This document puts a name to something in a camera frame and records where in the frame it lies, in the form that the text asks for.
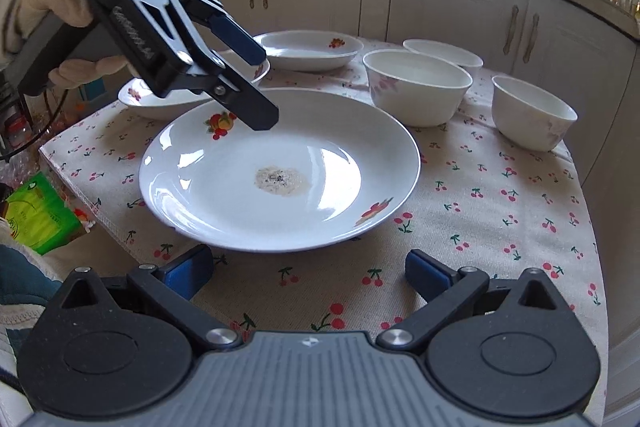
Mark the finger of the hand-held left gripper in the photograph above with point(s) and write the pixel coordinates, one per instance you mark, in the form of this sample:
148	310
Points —
255	109
237	37

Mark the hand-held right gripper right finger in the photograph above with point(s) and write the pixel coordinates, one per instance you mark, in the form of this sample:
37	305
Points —
427	274

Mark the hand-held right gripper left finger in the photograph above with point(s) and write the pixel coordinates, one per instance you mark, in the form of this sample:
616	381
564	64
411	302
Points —
187	272

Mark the large white fruit-print plate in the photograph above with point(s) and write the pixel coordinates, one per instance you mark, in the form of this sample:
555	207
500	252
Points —
310	147

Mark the small white fruit-print plate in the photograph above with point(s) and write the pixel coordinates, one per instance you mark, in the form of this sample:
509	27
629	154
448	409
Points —
310	52

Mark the medium white fruit-print plate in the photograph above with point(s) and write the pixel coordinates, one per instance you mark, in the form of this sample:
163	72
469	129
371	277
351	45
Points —
145	104

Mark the large white flower-print bowl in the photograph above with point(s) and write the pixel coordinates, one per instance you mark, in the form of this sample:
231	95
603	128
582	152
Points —
420	79

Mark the cherry-print tablecloth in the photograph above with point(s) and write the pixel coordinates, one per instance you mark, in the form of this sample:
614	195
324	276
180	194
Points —
500	217

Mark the green packet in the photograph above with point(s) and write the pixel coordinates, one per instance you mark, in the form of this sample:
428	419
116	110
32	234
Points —
40	217

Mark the blue and white cloth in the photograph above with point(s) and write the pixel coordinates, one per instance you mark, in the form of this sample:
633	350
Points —
25	277

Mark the small white flower-print bowl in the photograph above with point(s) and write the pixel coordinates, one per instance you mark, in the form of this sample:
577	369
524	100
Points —
530	117

